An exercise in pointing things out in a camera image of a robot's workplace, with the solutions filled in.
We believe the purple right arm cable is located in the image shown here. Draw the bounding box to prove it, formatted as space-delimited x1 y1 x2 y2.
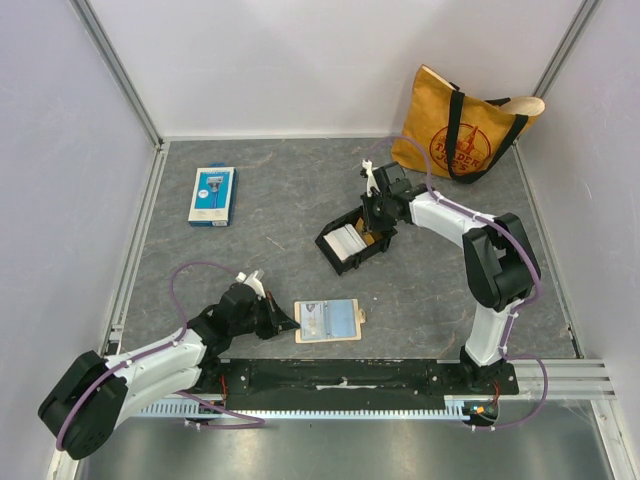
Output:
367 137 551 432

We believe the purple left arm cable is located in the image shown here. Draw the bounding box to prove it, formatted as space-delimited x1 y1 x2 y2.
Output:
54 262 266 454

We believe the stack of white cards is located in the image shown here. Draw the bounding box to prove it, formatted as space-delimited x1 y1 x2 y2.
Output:
323 223 367 262

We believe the black plastic card box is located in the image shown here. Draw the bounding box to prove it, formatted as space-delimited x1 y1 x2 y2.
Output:
315 206 397 275

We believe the silver white VIP card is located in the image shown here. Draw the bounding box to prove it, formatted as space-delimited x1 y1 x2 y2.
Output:
299 301 327 342

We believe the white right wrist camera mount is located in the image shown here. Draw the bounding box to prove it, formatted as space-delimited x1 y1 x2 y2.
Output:
360 160 380 197

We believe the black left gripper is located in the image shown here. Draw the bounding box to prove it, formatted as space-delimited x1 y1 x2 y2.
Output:
230 291 299 340

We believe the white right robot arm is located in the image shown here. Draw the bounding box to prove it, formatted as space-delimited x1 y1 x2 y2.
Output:
361 160 540 394

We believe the grey slotted cable duct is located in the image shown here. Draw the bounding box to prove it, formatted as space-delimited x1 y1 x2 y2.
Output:
134 396 470 421

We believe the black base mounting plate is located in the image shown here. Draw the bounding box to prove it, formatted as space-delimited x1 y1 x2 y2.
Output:
190 359 519 410

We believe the yellow Trader Joe's tote bag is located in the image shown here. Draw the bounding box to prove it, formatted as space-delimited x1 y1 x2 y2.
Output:
391 65 545 184

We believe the aluminium corner post right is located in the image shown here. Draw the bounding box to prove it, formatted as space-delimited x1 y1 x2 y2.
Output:
533 0 602 99

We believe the blue razor package box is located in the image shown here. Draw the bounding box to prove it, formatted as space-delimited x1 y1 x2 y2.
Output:
188 166 237 227

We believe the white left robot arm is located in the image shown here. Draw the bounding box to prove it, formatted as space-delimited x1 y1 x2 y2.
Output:
38 283 299 460

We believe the beige leather card holder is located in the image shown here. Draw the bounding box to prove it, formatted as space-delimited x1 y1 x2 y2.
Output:
294 299 366 344

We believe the aluminium corner post left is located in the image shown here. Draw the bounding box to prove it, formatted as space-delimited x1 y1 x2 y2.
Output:
69 0 165 149

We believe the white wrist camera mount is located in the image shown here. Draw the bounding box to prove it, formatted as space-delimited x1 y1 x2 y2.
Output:
360 160 380 197
235 269 266 299

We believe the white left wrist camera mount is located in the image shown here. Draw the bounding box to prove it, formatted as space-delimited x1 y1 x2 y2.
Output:
235 269 266 299

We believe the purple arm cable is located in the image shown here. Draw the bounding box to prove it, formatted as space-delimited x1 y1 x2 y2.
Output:
367 137 551 432
54 262 266 454

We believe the aluminium corner post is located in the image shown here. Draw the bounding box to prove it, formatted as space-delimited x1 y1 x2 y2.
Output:
533 0 602 99
69 0 165 149

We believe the gold VIP card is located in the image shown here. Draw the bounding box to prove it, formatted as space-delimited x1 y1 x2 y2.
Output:
362 233 375 246

